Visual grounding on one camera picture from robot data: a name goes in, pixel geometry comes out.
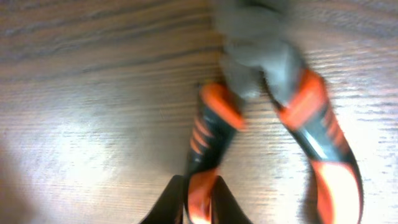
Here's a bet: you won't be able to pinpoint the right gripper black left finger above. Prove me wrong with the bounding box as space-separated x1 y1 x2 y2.
140 175 183 224

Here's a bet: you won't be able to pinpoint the orange black long-nose pliers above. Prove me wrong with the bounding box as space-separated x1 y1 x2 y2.
183 1 363 223

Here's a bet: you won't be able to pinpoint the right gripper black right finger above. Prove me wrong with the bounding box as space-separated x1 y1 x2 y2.
211 176 252 224

